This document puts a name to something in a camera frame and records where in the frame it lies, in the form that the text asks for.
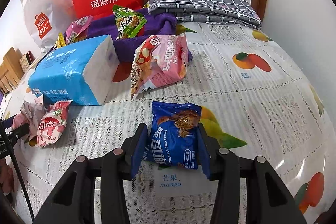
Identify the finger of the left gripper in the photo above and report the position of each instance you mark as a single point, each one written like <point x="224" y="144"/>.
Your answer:
<point x="14" y="134"/>

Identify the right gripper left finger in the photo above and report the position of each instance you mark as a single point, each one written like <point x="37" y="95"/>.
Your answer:
<point x="134" y="148"/>

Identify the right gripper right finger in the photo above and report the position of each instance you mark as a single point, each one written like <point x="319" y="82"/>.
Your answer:
<point x="207" y="153"/>

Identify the pink bear Lotso candy packet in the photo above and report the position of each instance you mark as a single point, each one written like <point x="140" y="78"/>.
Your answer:
<point x="30" y="113"/>

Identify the white lychee jelly packet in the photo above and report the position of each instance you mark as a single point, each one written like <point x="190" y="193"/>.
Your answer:
<point x="53" y="123"/>

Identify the blue chocolate cookie packet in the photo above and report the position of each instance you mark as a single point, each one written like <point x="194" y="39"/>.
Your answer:
<point x="173" y="137"/>

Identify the pink panda snack packet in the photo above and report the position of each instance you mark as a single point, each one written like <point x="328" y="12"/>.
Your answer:
<point x="159" y="61"/>

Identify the yellow snack packet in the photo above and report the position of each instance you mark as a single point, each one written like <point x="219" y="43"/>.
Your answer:
<point x="60" y="41"/>

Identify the pink magenta snack packet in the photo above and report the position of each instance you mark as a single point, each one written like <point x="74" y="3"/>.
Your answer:
<point x="78" y="29"/>

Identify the green chicken snack packet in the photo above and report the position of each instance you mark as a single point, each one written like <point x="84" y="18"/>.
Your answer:
<point x="128" y="21"/>

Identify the patterned brown box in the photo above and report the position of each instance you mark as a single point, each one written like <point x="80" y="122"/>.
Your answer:
<point x="26" y="60"/>

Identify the fruit print tablecloth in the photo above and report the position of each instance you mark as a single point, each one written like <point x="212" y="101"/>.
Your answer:
<point x="255" y="90"/>

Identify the blue tissue pack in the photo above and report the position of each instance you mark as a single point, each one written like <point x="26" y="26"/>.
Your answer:
<point x="81" y="72"/>

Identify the white Miniso plastic bag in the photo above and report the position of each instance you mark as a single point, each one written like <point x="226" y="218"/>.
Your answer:
<point x="46" y="19"/>

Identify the purple towel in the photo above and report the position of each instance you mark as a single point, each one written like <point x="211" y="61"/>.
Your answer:
<point x="160" y="24"/>

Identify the grey checked folded cloth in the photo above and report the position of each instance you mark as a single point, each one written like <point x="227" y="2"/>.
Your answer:
<point x="220" y="11"/>

